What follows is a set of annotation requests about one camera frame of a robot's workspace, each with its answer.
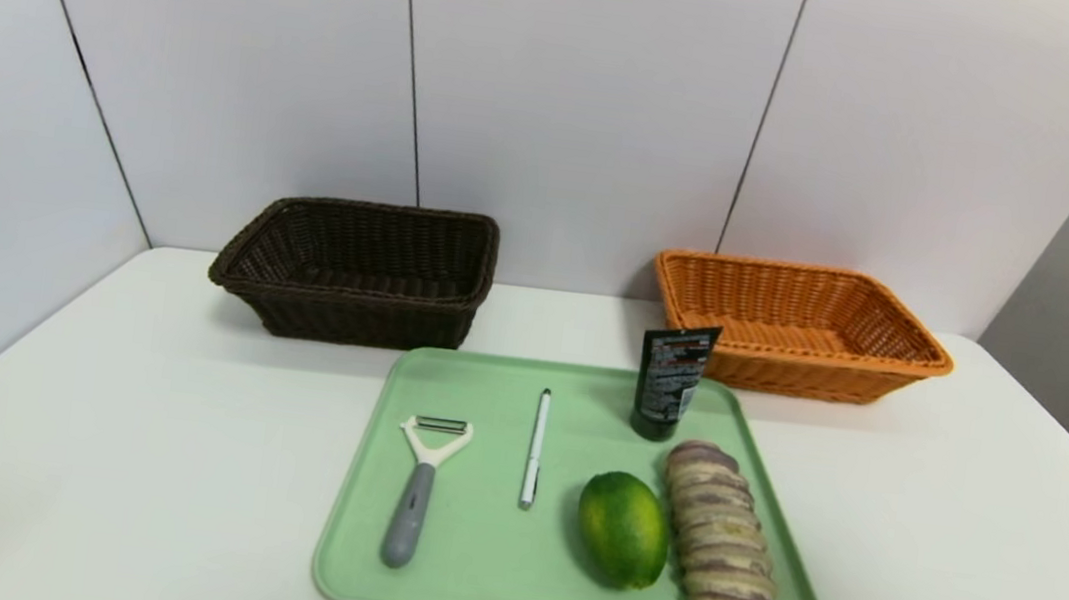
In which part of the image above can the green lime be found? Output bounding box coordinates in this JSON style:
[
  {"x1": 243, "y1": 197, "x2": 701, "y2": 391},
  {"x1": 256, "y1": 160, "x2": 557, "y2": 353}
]
[{"x1": 570, "y1": 467, "x2": 678, "y2": 596}]

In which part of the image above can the white peeler with grey handle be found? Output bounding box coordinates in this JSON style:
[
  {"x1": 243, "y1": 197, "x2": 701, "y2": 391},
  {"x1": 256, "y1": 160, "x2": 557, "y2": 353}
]
[{"x1": 377, "y1": 412, "x2": 475, "y2": 577}]

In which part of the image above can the orange wicker basket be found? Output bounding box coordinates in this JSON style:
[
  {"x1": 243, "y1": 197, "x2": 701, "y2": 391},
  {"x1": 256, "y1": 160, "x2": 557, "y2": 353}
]
[{"x1": 641, "y1": 246, "x2": 963, "y2": 416}]

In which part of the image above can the white pen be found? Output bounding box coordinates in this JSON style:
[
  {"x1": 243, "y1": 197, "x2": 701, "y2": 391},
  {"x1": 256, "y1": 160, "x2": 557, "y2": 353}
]
[{"x1": 517, "y1": 386, "x2": 554, "y2": 513}]

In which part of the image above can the black squeeze tube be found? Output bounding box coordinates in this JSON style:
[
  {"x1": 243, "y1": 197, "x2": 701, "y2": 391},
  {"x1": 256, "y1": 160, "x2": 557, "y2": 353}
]
[{"x1": 628, "y1": 318, "x2": 724, "y2": 449}]

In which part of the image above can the light green plastic tray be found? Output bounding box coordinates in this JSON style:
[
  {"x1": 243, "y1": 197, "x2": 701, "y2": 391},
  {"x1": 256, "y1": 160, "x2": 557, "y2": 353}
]
[{"x1": 307, "y1": 336, "x2": 849, "y2": 600}]

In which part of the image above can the dark brown wicker basket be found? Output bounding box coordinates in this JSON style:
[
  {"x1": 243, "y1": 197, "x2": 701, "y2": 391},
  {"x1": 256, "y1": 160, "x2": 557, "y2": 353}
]
[{"x1": 201, "y1": 183, "x2": 504, "y2": 361}]

